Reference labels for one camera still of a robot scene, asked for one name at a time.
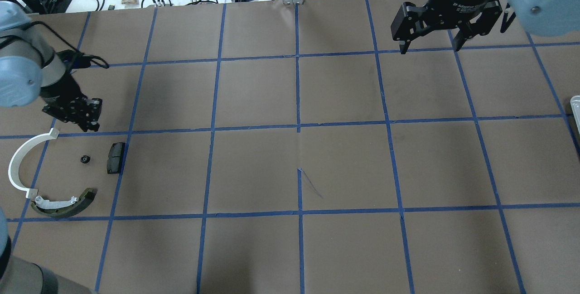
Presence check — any white curved plastic piece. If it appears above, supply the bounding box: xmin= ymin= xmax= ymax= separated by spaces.
xmin=8 ymin=128 xmax=60 ymax=199

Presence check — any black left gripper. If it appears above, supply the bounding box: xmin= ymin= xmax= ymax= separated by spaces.
xmin=42 ymin=73 xmax=103 ymax=132

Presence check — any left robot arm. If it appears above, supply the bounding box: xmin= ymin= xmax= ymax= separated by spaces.
xmin=0 ymin=1 xmax=109 ymax=294

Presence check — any black brake pad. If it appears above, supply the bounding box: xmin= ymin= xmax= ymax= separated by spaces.
xmin=107 ymin=142 xmax=125 ymax=174

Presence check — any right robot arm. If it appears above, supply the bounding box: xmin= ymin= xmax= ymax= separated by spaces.
xmin=390 ymin=0 xmax=580 ymax=54

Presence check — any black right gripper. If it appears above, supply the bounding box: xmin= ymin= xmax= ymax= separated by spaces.
xmin=390 ymin=0 xmax=503 ymax=54

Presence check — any ribbed metal tray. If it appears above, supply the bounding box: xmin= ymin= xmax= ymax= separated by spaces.
xmin=570 ymin=95 xmax=580 ymax=132

